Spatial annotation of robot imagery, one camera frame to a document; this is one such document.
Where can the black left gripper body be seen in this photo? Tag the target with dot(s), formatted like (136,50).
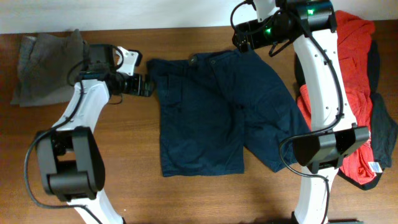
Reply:
(131,83)

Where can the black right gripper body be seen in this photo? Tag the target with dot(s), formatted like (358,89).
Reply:
(260,33)

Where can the navy blue shorts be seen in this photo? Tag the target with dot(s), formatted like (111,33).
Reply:
(213,106)

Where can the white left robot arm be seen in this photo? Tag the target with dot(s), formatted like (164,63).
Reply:
(70,163)

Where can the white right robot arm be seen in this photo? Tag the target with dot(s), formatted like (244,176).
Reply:
(310,27)

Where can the folded grey shorts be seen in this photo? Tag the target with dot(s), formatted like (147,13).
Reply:
(46,64)

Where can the red t-shirt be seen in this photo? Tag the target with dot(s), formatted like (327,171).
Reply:
(354,43)

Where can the black garment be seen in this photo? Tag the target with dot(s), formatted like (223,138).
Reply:
(383,130)

